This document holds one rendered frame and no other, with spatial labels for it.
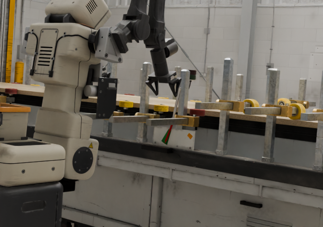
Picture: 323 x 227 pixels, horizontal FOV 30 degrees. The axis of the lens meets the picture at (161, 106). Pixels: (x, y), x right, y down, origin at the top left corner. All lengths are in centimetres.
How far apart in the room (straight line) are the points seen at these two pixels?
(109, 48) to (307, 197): 118
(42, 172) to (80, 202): 195
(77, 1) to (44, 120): 48
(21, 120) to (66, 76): 27
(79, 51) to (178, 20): 971
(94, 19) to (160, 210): 153
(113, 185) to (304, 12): 740
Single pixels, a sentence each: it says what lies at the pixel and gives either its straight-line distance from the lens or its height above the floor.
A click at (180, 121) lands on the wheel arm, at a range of 300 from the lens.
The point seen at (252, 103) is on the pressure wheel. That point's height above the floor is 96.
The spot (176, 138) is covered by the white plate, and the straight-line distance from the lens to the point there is 310.
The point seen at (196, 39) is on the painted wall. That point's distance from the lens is 1162.
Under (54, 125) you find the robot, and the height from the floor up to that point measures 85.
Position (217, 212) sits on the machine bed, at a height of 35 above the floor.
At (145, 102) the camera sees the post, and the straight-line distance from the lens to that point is 323.
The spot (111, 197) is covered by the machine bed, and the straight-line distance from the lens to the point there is 375.
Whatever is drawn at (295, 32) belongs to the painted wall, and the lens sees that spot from 1066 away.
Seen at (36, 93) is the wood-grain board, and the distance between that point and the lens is 404.
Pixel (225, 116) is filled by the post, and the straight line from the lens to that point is 295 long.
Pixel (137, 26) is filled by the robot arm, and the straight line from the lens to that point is 226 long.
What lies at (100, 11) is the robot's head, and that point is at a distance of 235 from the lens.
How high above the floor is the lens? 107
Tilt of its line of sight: 3 degrees down
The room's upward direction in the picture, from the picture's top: 4 degrees clockwise
